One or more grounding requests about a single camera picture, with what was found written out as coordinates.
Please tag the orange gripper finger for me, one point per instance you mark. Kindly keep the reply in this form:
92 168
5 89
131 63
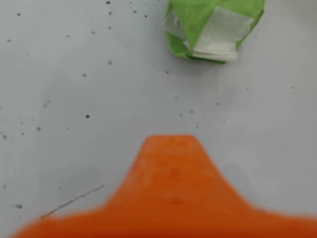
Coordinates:
173 193
62 226

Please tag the green paper parcel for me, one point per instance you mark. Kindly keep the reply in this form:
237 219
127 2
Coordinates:
195 22

